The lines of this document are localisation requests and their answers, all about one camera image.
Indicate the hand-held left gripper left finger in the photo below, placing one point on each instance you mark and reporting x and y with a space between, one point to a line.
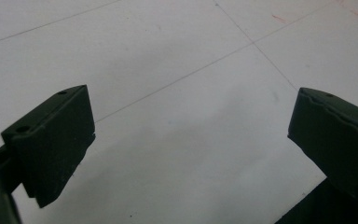
52 146

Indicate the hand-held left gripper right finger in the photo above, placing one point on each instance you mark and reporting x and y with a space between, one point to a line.
338 146

